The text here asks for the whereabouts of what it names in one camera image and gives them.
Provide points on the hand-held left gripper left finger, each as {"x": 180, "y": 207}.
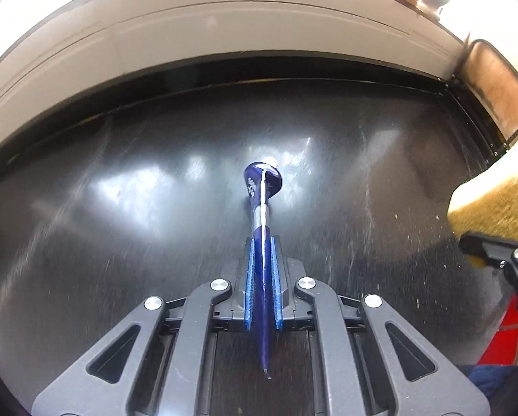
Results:
{"x": 248, "y": 286}

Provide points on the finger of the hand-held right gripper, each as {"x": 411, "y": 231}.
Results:
{"x": 501, "y": 260}

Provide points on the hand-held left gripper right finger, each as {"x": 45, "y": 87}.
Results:
{"x": 278, "y": 286}

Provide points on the yellow sponge cloth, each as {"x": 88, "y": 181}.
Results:
{"x": 497, "y": 203}

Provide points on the purple plastic pouch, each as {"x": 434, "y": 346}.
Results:
{"x": 263, "y": 208}

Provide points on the red plastic container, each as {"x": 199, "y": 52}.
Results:
{"x": 508, "y": 338}

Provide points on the person's blue clothing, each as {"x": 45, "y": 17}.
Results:
{"x": 493, "y": 377}

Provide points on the wooden board with black frame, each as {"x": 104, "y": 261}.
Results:
{"x": 497, "y": 91}

